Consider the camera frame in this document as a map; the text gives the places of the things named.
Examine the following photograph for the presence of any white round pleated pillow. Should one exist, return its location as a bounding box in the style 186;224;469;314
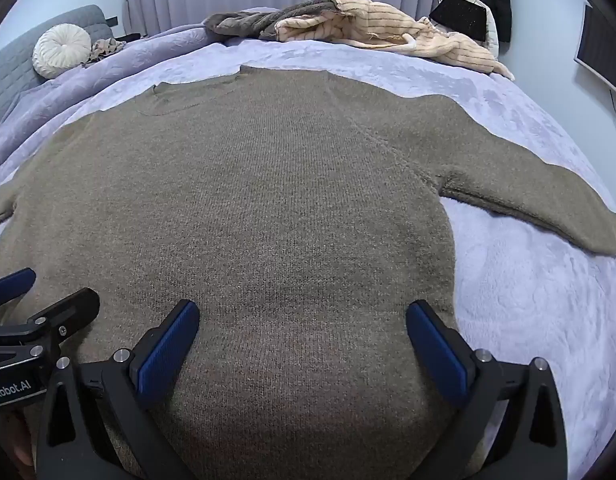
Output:
32;23;92;80

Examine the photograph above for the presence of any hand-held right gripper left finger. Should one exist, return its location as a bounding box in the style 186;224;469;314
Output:
35;299;201;480

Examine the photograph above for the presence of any cream striped garment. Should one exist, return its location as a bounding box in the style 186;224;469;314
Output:
278;0;516;81

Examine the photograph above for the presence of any grey quilted headboard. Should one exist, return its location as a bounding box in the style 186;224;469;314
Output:
0;4;114;136

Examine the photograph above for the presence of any lavender fleece blanket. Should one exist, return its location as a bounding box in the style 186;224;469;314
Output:
0;7;616;480

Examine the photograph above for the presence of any dark wall monitor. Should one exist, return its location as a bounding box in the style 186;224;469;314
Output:
574;4;616;103

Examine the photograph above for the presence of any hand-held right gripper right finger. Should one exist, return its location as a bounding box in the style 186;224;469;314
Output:
405;299;571;480

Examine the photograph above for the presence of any person's left hand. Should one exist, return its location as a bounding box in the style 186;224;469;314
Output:
0;409;36;467

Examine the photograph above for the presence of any grey brown fleece garment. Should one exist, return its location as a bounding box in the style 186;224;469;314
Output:
203;0;339;41

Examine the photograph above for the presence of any beige patterned small cloth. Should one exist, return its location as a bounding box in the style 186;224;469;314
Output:
83;37;129;68

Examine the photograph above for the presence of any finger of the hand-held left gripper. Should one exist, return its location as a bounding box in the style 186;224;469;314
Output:
27;287;101;362
0;267;37;308

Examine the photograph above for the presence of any olive brown knit sweater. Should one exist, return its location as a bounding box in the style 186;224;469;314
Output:
0;65;616;480

